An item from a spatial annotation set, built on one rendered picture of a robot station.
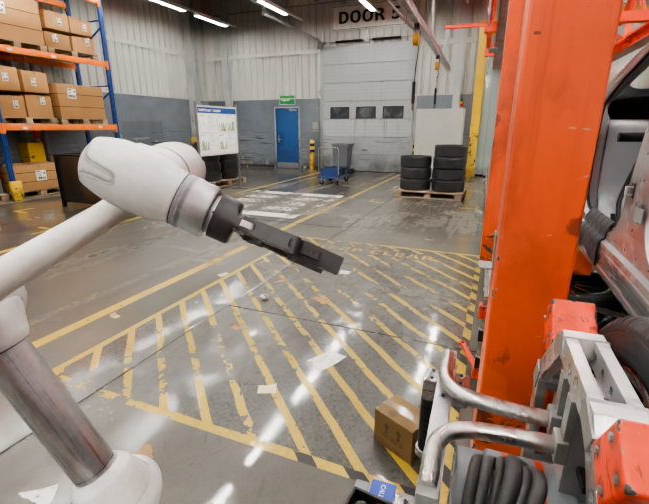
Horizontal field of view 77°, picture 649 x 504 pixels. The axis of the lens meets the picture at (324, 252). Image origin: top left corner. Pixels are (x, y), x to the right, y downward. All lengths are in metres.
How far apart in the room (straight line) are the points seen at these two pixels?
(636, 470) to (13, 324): 1.10
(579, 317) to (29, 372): 1.15
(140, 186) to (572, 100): 0.83
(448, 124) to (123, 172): 11.09
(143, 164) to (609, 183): 2.80
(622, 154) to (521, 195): 2.12
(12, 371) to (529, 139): 1.22
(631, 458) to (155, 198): 0.65
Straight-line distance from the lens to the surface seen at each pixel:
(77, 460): 1.22
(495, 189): 2.96
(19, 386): 1.16
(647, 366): 0.72
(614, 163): 3.10
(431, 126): 11.63
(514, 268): 1.05
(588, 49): 1.02
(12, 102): 10.81
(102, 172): 0.69
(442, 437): 0.67
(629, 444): 0.52
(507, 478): 0.60
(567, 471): 0.77
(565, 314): 0.89
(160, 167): 0.68
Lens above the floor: 1.44
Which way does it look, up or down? 17 degrees down
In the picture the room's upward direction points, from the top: straight up
